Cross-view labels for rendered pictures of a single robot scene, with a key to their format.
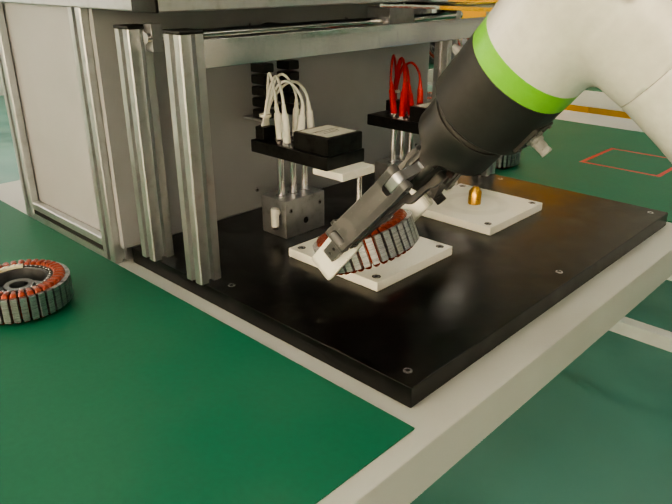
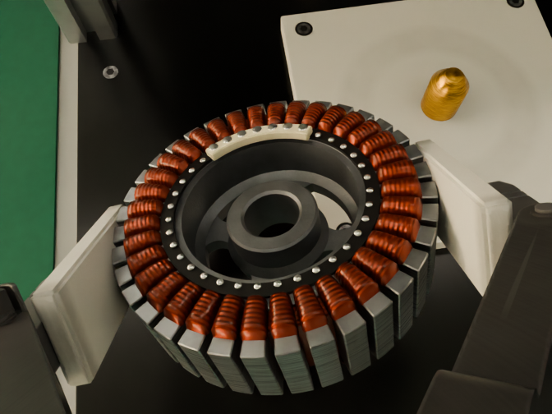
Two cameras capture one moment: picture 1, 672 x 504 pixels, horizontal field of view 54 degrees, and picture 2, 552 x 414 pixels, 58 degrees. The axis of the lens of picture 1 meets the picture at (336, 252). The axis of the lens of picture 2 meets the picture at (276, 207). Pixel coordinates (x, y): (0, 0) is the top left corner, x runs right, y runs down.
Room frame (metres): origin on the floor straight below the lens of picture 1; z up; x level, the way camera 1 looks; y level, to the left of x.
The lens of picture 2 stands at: (0.61, -0.07, 1.01)
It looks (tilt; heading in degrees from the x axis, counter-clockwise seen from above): 68 degrees down; 41
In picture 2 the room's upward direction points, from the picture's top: 3 degrees counter-clockwise
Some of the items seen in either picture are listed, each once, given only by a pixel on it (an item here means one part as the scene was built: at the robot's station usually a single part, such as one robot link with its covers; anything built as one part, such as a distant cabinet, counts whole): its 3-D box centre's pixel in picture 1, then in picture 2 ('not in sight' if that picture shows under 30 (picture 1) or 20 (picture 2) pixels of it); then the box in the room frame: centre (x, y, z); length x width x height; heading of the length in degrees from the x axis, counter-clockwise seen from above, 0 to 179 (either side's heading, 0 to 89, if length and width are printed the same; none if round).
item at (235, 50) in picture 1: (377, 36); not in sight; (0.94, -0.06, 1.03); 0.62 x 0.01 x 0.03; 136
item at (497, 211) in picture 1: (473, 206); not in sight; (0.96, -0.21, 0.78); 0.15 x 0.15 x 0.01; 46
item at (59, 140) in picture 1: (58, 127); not in sight; (0.91, 0.39, 0.91); 0.28 x 0.03 x 0.32; 46
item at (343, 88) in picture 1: (300, 102); not in sight; (1.04, 0.06, 0.92); 0.66 x 0.01 x 0.30; 136
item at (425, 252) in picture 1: (370, 251); (435, 111); (0.78, -0.04, 0.78); 0.15 x 0.15 x 0.01; 46
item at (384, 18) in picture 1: (390, 15); not in sight; (1.07, -0.08, 1.05); 0.06 x 0.04 x 0.04; 136
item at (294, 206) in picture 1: (293, 209); not in sight; (0.88, 0.06, 0.80); 0.08 x 0.05 x 0.06; 136
